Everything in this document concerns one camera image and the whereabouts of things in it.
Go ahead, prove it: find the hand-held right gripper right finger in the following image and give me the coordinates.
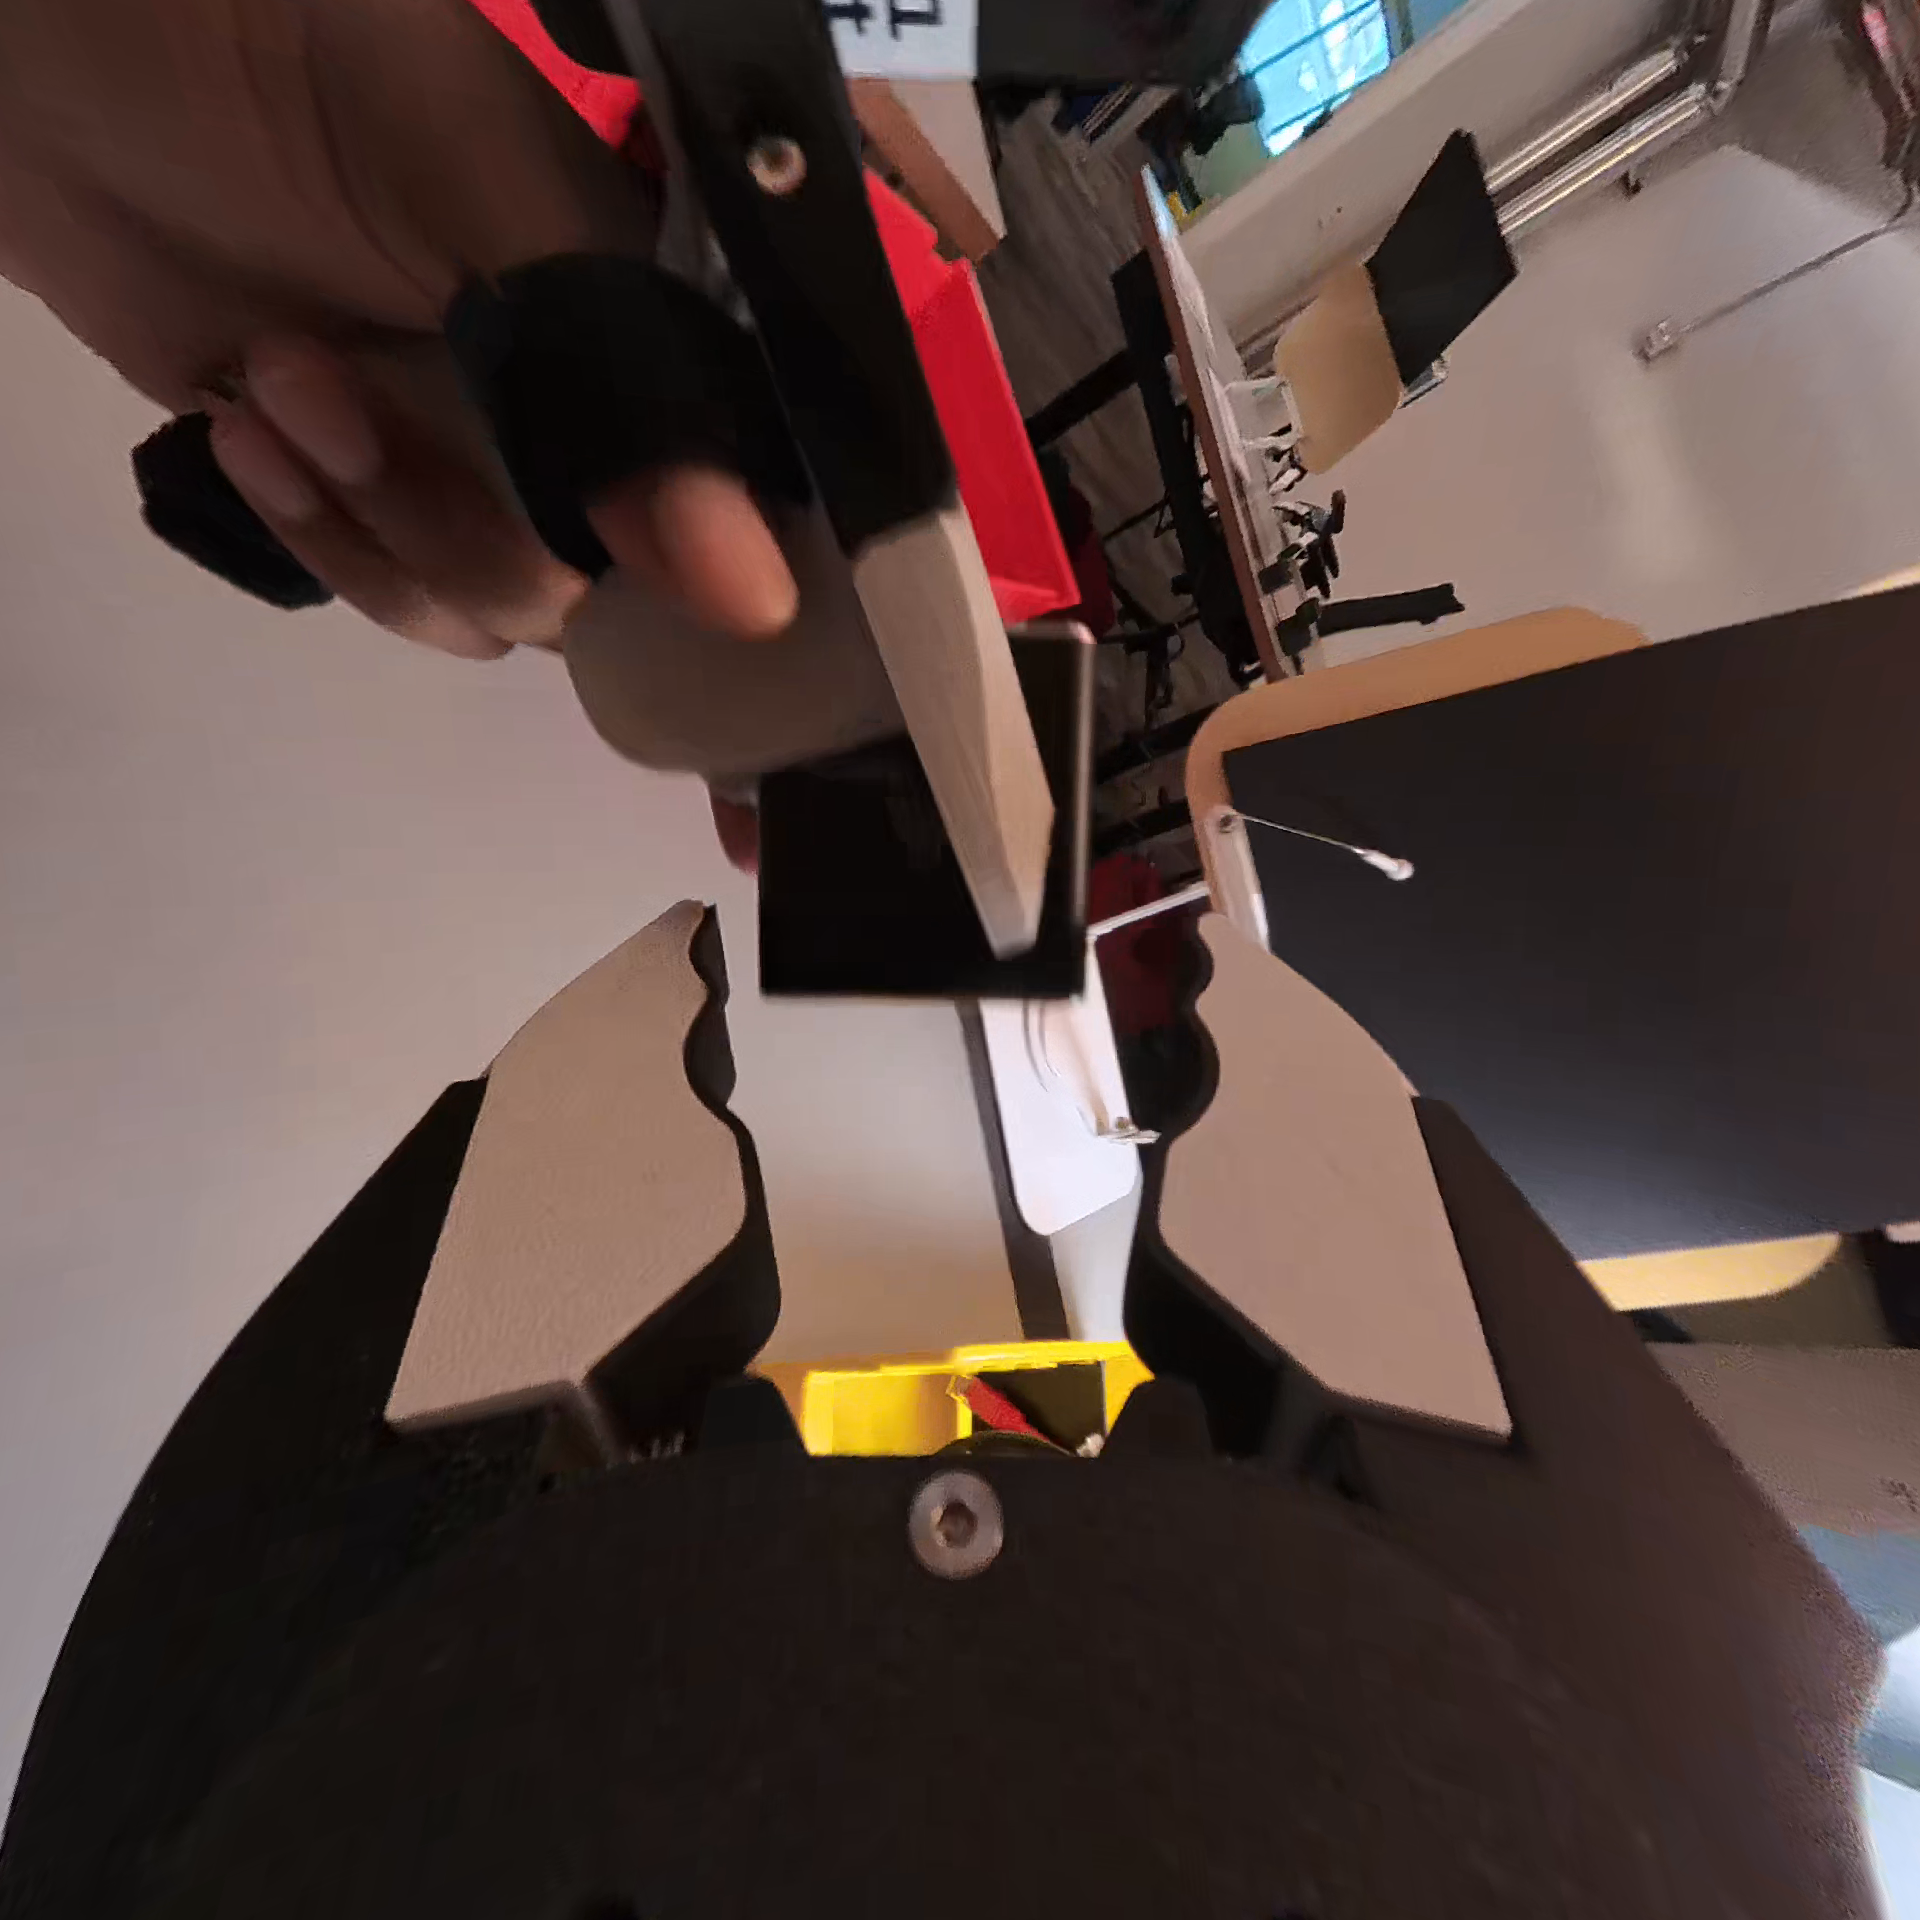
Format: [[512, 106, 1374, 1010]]
[[1126, 909, 1516, 1466]]

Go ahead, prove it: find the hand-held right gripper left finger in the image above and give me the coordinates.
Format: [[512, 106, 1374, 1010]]
[[388, 894, 789, 1449]]

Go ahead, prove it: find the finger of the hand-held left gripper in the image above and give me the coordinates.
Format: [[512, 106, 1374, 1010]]
[[852, 503, 1062, 963]]

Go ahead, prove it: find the black ethernet adapter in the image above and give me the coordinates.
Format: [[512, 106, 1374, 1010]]
[[755, 619, 1104, 1002]]

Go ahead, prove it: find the red plastic bin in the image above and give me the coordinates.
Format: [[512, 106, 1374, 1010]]
[[476, 0, 1085, 630]]

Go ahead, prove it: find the yellow plastic bin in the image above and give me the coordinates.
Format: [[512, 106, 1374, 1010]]
[[754, 1338, 1160, 1462]]

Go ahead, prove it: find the person's left hand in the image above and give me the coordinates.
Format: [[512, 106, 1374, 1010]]
[[0, 0, 804, 663]]

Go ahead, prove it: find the wooden office table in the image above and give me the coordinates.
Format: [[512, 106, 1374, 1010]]
[[1135, 165, 1309, 685]]

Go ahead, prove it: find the black board book stand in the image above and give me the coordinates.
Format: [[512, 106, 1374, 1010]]
[[982, 578, 1920, 1317], [1274, 128, 1516, 478]]

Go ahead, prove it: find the bright window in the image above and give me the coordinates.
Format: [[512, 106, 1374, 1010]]
[[1237, 0, 1449, 153]]

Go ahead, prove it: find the silver ventilation duct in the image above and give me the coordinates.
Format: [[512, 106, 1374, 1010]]
[[1475, 0, 1780, 232]]

